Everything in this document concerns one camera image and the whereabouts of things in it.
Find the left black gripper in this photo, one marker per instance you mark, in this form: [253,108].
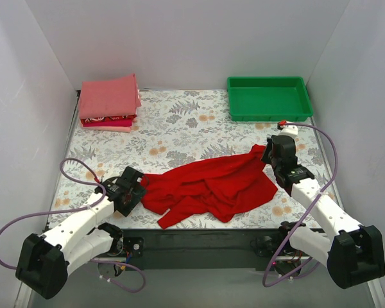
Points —
[133,191]

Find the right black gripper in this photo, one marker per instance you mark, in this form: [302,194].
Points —
[269,153]

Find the red t shirt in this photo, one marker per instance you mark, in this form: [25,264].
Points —
[223,186]

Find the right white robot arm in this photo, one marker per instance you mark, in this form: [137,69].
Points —
[352,253]

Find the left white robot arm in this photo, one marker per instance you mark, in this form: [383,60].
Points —
[47,260]

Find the green plastic tray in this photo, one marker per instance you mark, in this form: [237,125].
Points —
[268,99]

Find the red patterned folded shirt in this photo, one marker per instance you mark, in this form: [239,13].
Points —
[109,121]

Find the floral table mat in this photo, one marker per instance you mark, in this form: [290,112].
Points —
[177,127]

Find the pink folded shirt on top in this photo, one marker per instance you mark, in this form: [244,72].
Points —
[109,98]

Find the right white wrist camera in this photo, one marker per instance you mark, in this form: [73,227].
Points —
[287,129]

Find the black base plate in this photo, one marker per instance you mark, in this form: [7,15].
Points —
[177,249]

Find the aluminium frame rail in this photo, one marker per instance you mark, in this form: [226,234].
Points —
[227,287]

